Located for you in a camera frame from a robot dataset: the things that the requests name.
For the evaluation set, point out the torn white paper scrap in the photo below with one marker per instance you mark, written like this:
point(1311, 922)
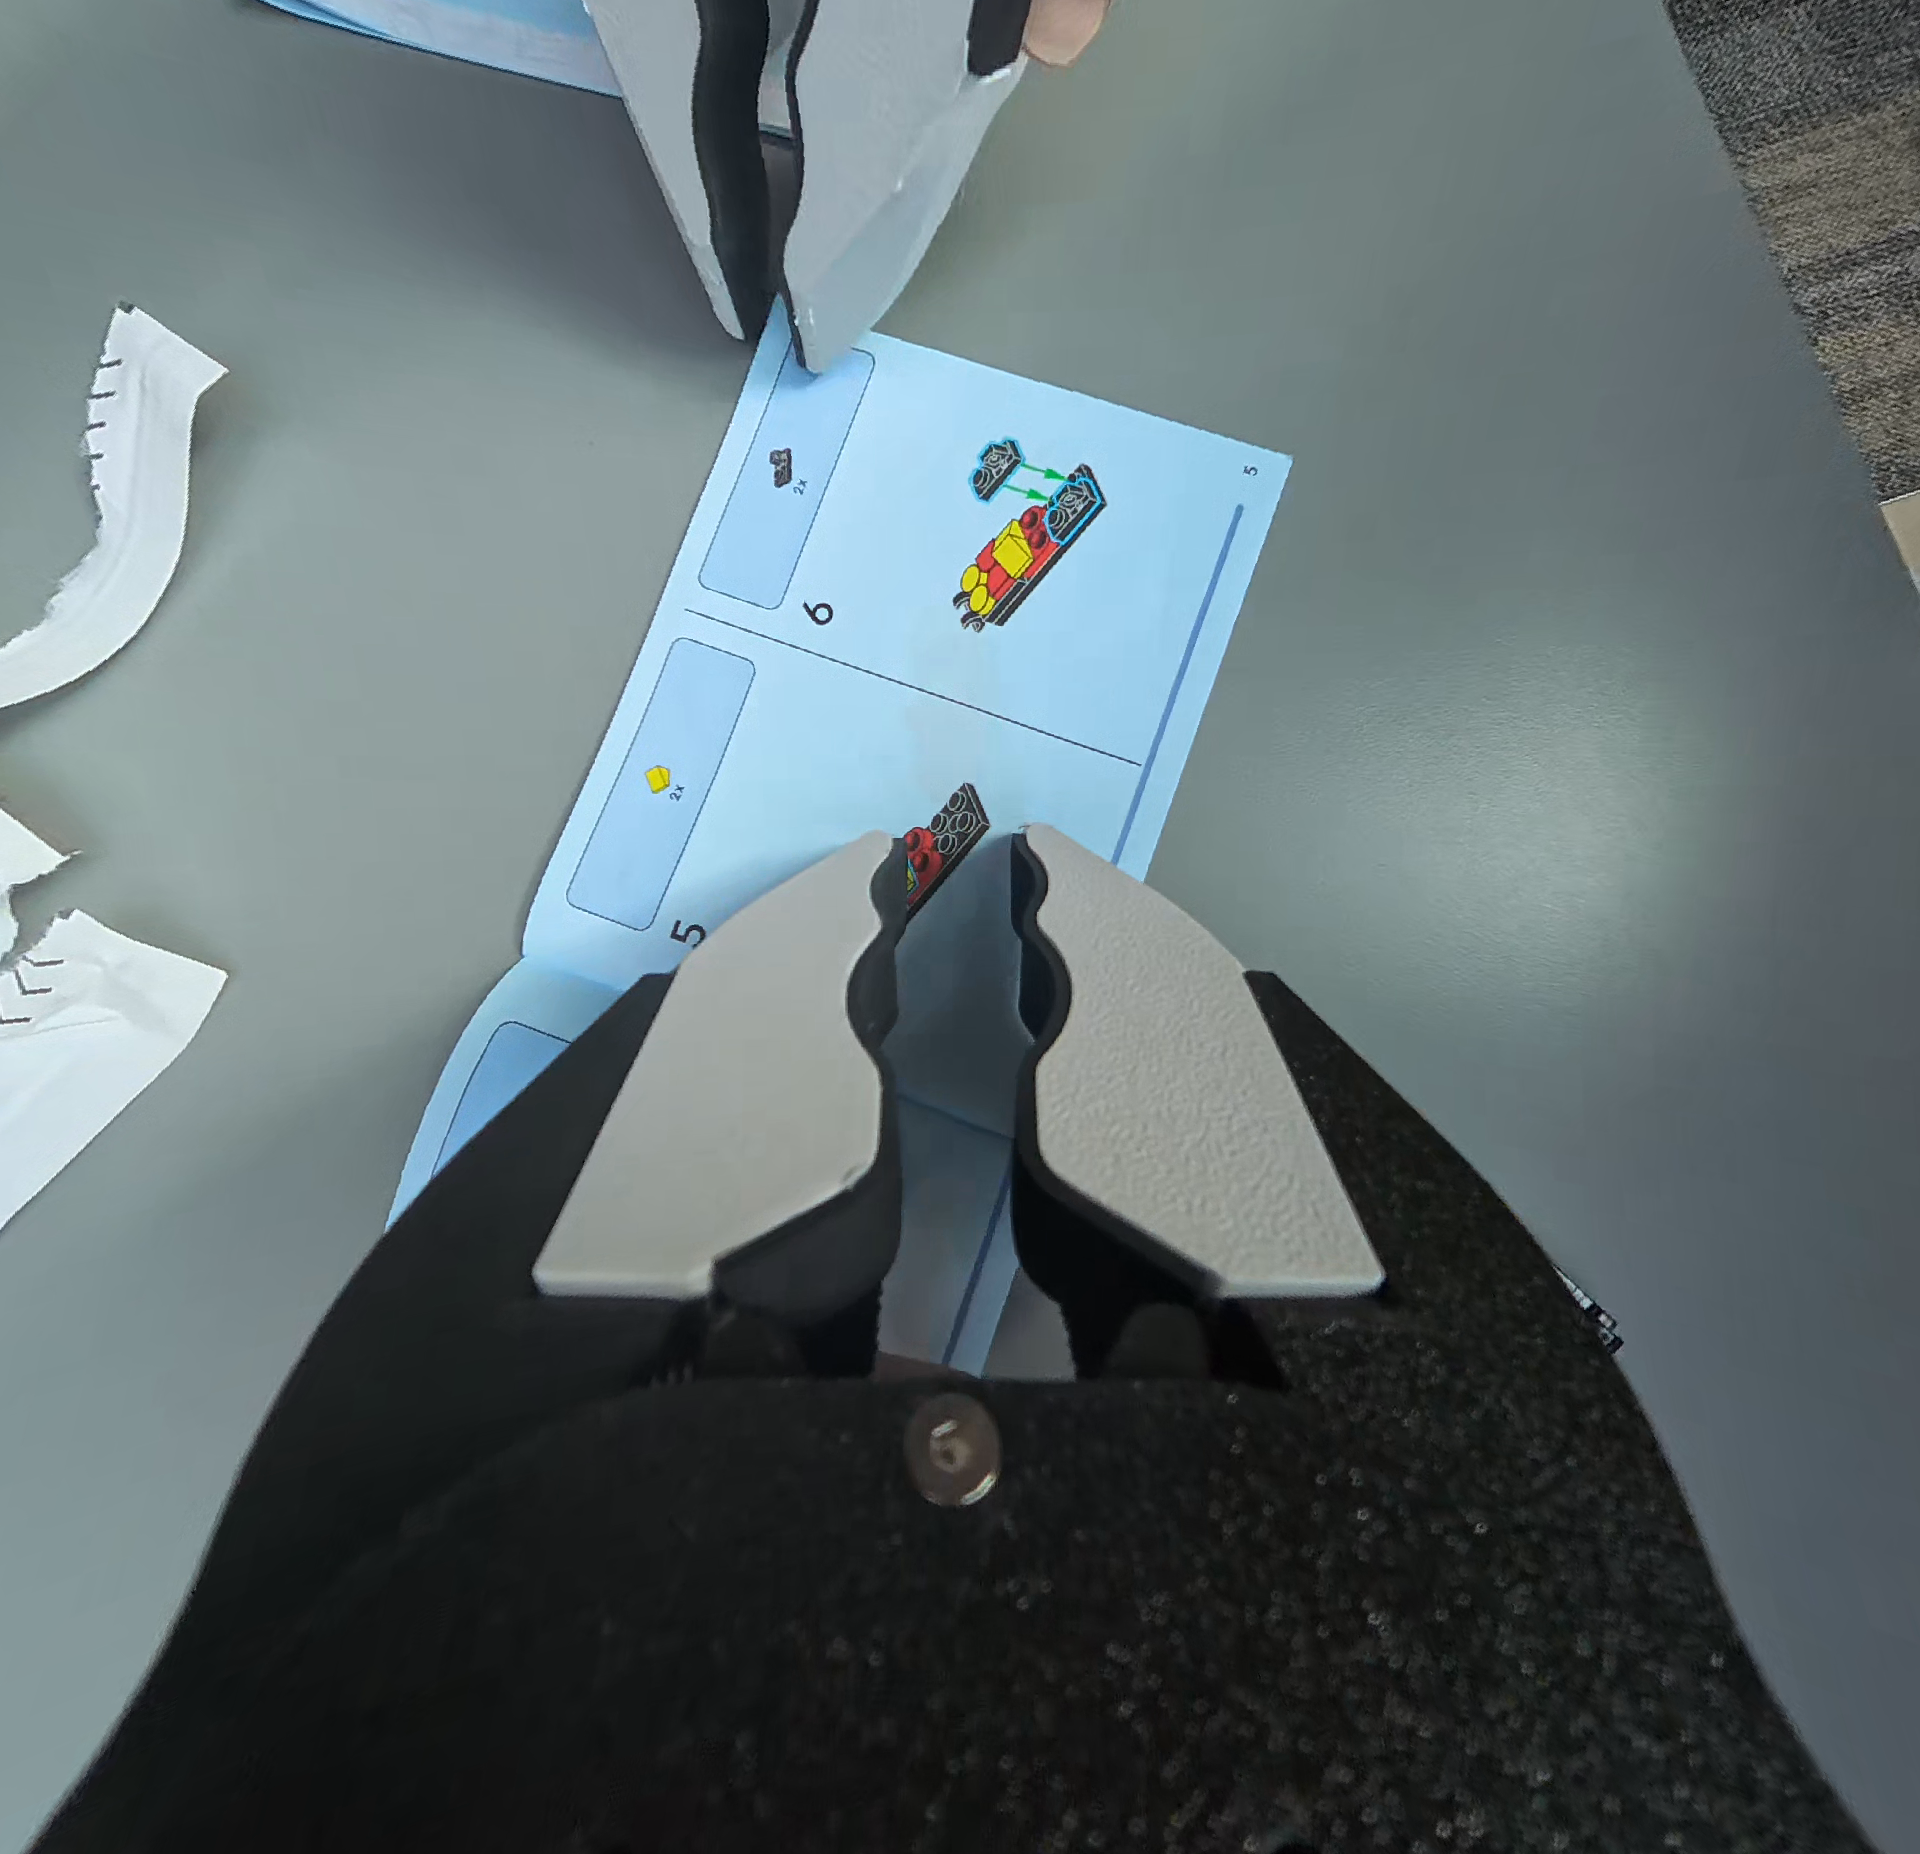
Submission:
point(25, 852)

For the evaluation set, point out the grey desk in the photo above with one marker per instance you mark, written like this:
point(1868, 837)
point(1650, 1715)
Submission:
point(1500, 865)

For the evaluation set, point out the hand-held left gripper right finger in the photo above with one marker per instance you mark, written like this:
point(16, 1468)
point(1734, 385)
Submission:
point(1200, 1119)

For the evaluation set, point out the torn white paper sheet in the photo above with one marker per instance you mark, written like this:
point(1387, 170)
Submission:
point(91, 1044)

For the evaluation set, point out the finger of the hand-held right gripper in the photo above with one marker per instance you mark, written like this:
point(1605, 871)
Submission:
point(645, 38)
point(884, 115)

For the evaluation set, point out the blue instruction booklet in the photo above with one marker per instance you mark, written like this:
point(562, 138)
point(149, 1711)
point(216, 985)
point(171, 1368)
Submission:
point(958, 670)

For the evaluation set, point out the torn white paper strip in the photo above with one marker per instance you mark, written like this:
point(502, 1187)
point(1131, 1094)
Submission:
point(128, 519)

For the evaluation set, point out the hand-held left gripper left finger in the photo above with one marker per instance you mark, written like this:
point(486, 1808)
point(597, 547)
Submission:
point(703, 1119)

